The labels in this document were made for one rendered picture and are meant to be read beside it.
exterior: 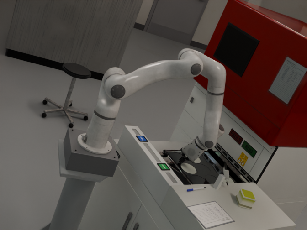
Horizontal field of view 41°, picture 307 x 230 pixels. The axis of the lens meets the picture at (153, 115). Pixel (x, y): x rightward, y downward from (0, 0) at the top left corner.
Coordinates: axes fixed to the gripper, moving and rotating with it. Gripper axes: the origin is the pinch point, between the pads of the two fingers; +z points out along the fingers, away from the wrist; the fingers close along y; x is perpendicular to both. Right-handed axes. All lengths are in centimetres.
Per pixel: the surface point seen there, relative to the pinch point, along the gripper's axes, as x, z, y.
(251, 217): -23, -20, 44
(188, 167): 1.3, 0.7, 5.9
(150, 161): -24.6, 1.7, -11.5
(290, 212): 60, -2, 79
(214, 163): 23.4, -2.9, 15.6
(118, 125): 170, 124, -69
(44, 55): 203, 156, -202
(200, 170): 5.7, -1.5, 12.1
